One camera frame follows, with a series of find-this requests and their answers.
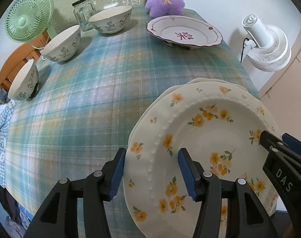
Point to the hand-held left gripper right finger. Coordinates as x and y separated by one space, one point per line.
186 173

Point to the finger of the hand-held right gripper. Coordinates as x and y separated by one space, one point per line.
281 176
293 141

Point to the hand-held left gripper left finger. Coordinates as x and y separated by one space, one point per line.
116 177

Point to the yellow flower plate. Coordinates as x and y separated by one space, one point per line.
215 133

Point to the cream plate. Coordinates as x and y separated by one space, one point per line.
207 79

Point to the small blue floral bowl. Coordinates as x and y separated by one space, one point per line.
24 79

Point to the red patterned plate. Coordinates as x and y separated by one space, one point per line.
185 33

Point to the medium blue floral bowl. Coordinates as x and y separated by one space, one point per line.
62 47

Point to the large blue floral bowl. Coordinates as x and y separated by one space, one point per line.
110 22

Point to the beige door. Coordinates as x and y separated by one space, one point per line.
289 79

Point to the plaid tablecloth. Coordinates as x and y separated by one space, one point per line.
96 91

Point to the white floor fan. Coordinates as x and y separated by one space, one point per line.
269 47

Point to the dark cloth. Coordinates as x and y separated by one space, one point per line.
9 205

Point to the blue checked printed cloth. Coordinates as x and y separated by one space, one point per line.
1 133

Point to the wooden headboard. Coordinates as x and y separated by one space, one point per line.
19 54

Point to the glass jar with black lid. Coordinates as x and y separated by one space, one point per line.
81 12

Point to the green desk fan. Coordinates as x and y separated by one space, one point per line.
29 17

